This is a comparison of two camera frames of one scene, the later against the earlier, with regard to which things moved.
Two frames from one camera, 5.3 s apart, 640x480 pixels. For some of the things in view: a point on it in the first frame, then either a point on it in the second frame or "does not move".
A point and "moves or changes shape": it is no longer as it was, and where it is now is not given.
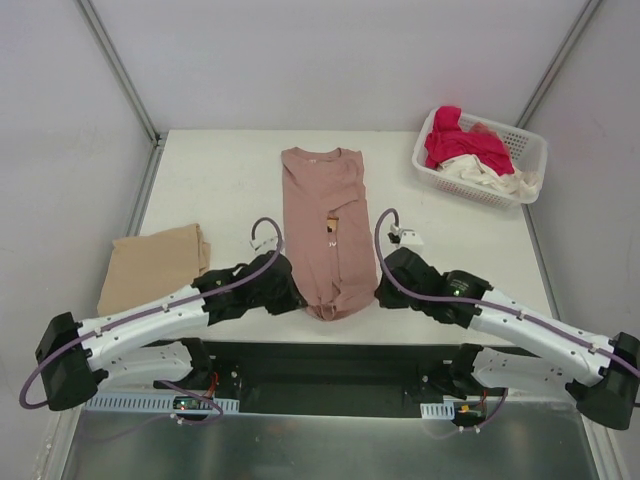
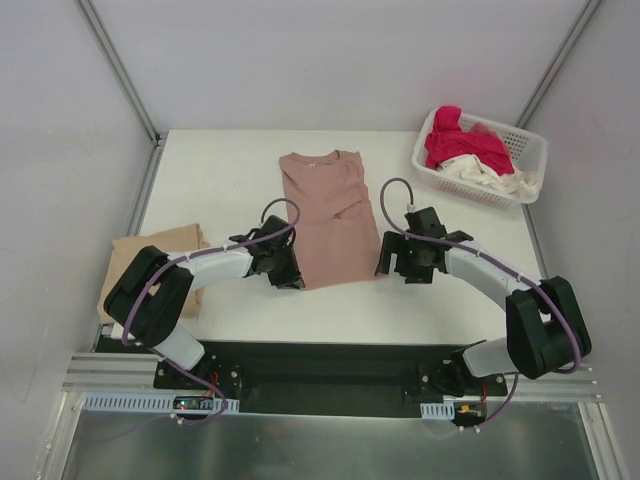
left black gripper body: (282, 298) → (288, 265)
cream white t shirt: (469, 167) does not move
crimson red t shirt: (448, 140) does not move
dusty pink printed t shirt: (330, 240) moves or changes shape
